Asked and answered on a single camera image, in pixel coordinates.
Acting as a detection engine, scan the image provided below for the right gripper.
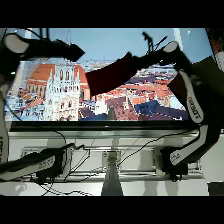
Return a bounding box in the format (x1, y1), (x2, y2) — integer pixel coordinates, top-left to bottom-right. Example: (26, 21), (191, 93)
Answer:
(131, 52), (160, 70)

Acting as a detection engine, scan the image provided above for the dark red long-sleeved shirt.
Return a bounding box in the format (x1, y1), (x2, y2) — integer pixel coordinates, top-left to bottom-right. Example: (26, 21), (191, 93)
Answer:
(84, 51), (224, 103)

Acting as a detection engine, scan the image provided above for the silver frame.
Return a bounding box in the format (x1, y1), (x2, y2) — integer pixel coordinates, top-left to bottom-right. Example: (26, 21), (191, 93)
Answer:
(7, 129), (224, 197)

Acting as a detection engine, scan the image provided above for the black cable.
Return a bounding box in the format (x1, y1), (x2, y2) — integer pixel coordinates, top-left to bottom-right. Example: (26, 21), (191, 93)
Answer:
(117, 129), (198, 168)
(31, 179), (95, 197)
(49, 129), (92, 183)

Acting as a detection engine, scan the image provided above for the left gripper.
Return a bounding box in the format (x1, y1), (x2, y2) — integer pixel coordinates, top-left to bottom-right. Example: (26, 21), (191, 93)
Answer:
(55, 39), (86, 63)

